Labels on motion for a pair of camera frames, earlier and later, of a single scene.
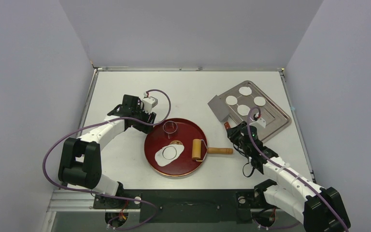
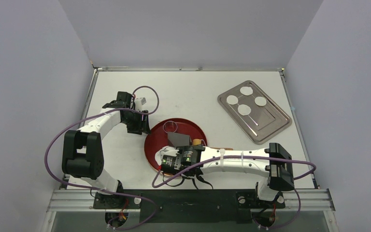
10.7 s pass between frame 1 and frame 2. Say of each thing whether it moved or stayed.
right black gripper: moved
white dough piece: stayed
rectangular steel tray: stayed
